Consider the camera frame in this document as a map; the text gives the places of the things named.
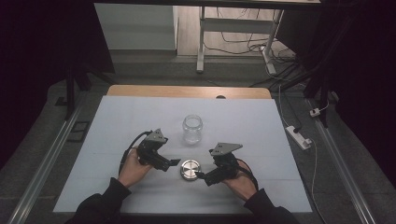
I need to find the white table mat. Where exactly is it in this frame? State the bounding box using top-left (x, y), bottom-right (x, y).
top-left (53, 95), bottom-right (313, 216)

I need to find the white-legged desk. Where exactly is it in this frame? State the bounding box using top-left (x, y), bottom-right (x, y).
top-left (92, 0), bottom-right (321, 76)

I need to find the round silver metal lid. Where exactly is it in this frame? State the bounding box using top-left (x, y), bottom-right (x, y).
top-left (179, 159), bottom-right (203, 182)

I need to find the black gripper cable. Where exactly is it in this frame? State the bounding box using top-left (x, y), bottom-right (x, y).
top-left (118, 130), bottom-right (153, 175)
top-left (235, 158), bottom-right (260, 191)

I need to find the black curtain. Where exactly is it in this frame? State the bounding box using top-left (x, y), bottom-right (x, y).
top-left (0, 0), bottom-right (115, 171)
top-left (276, 0), bottom-right (396, 179)

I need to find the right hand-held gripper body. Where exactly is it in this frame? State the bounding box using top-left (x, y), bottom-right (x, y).
top-left (209, 142), bottom-right (244, 185)

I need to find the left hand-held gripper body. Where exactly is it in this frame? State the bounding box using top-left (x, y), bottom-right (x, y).
top-left (135, 128), bottom-right (171, 171)

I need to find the person's right hand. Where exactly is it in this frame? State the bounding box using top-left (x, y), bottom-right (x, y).
top-left (221, 167), bottom-right (258, 202)

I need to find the person's left hand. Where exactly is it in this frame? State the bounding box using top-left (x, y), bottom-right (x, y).
top-left (117, 148), bottom-right (154, 189)

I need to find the black rectangular floor frame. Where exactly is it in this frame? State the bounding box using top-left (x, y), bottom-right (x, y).
top-left (67, 120), bottom-right (92, 144)

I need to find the aluminium floor rail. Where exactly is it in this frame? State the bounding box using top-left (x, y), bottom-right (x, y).
top-left (306, 99), bottom-right (376, 224)
top-left (7, 102), bottom-right (86, 224)

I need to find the black metal stand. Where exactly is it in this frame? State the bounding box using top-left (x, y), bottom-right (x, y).
top-left (270, 62), bottom-right (332, 129)
top-left (64, 62), bottom-right (116, 121)

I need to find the clear glass jar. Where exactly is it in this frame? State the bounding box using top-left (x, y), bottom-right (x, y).
top-left (181, 114), bottom-right (205, 145)

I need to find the thin white cable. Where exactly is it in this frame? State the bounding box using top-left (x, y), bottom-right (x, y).
top-left (306, 136), bottom-right (328, 224)

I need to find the white power strip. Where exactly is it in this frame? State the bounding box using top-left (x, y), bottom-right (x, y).
top-left (285, 125), bottom-right (313, 151)

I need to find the tangle of black floor cables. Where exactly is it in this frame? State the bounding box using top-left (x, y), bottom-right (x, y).
top-left (204, 7), bottom-right (302, 89)

